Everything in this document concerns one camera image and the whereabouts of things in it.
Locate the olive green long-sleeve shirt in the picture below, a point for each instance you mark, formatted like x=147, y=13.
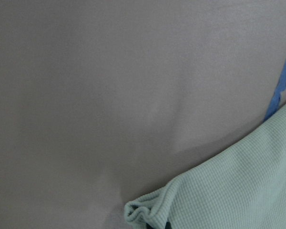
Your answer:
x=243, y=187

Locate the blue tape line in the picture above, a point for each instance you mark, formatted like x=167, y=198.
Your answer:
x=276, y=98

